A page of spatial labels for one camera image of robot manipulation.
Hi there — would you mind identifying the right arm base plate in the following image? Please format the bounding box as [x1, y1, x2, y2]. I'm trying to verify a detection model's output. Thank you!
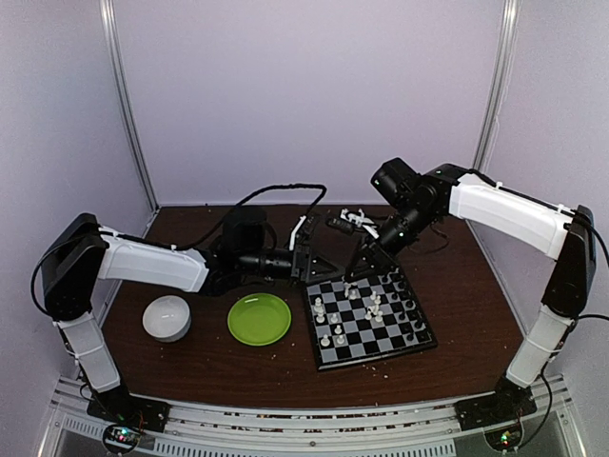
[454, 393, 538, 431]

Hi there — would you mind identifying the left aluminium corner post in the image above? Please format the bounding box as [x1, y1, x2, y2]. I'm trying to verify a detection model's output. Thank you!
[99, 0, 160, 212]

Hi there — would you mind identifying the aluminium corner post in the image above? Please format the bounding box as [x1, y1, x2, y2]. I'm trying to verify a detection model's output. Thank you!
[99, 0, 160, 212]
[473, 0, 521, 172]

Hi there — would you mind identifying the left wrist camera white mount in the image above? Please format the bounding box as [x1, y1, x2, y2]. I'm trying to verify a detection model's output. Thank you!
[287, 214, 319, 250]

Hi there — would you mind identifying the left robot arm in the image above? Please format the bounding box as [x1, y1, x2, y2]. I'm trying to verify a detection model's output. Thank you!
[30, 206, 344, 423]

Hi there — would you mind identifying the right aluminium corner post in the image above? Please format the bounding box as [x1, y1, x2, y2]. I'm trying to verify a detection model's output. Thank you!
[473, 0, 521, 172]

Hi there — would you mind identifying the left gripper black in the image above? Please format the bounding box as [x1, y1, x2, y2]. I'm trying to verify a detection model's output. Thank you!
[238, 242, 346, 288]

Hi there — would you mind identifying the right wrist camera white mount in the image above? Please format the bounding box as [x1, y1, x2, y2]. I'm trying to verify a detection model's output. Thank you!
[324, 208, 379, 238]

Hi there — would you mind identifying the lime green plate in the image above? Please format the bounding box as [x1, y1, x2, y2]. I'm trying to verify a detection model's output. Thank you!
[226, 293, 292, 347]

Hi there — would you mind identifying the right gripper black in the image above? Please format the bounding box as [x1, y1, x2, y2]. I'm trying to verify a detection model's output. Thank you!
[344, 202, 437, 283]

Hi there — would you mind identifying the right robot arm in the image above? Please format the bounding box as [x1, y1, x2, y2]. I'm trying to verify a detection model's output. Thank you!
[344, 158, 596, 421]

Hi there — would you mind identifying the aluminium front rail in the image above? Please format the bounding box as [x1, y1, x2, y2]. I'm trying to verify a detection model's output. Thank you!
[37, 373, 586, 457]

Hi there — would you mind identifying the black braided cable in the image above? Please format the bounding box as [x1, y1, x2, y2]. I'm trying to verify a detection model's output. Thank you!
[185, 183, 329, 248]

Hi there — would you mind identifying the black and white chessboard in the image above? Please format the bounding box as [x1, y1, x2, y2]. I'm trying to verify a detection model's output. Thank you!
[304, 269, 438, 370]

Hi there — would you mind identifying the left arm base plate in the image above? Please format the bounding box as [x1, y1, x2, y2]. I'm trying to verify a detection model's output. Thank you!
[87, 388, 170, 432]

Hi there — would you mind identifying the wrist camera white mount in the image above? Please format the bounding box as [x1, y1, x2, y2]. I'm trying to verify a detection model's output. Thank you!
[324, 208, 379, 238]
[287, 214, 319, 250]

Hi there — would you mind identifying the white bowl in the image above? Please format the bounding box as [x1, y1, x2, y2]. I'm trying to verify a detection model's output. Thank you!
[142, 295, 191, 343]

